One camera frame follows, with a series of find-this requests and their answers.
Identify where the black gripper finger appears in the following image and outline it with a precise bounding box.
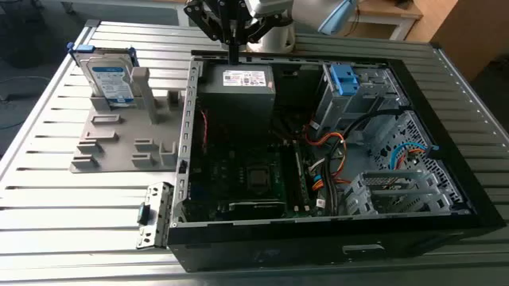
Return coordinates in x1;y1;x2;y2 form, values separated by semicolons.
184;1;235;65
233;13;295;65

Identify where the hard disk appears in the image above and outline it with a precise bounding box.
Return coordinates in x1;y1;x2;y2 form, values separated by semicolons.
66;42;138;108

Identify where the blue disk wire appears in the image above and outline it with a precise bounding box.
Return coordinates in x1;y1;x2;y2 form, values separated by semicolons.
390;141;440;172

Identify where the metal disk bay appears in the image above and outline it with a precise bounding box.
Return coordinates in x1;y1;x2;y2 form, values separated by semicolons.
343;170;464;216

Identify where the blue plastic bay latch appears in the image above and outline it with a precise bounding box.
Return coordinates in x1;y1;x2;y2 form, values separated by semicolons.
328;64;360;97

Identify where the grey power supply unit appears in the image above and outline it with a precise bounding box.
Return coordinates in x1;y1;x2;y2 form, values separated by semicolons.
197;64;276;138

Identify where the metal drive cage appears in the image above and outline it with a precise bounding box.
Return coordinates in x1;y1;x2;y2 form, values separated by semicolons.
315;63;410;138

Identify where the black round bin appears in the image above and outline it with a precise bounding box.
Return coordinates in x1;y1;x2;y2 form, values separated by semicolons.
0;0;45;70

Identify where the grey parts rack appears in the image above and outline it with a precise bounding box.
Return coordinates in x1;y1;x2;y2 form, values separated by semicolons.
69;67;186;174

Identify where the brown cabinet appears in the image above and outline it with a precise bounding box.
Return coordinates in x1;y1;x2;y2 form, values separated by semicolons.
404;0;509;81

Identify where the green RAM stick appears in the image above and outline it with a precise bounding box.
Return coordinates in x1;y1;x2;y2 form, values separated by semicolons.
292;139;312;213

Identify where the CPU socket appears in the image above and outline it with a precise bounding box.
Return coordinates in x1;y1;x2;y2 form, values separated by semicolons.
244;165;273;193

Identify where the dark green motherboard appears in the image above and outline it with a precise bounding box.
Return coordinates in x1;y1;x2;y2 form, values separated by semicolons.
185;137;321;222

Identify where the black graphics card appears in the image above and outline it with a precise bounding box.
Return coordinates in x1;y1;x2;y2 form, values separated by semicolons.
227;201;288;219

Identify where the black PC case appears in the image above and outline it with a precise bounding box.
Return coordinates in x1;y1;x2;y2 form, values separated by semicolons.
165;49;507;272

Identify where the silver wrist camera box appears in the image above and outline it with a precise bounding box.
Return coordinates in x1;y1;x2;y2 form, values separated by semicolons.
247;0;293;18

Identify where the wooden desk white frame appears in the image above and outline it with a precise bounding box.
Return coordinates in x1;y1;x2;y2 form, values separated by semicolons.
58;0;423;42

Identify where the thin red wire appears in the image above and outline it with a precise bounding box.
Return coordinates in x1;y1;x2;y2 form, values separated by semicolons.
197;108;211;151

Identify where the thick black case cable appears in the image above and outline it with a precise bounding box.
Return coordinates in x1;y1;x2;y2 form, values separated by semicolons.
321;108;412;216

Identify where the orange wire bundle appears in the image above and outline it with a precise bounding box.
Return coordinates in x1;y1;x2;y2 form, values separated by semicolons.
304;132;353;192

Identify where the orange disk power wire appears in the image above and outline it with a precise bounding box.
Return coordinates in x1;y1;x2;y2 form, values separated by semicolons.
399;148;427;167

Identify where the metal bracket with blue latch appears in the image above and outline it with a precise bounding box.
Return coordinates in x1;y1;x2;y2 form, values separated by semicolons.
134;181;174;250

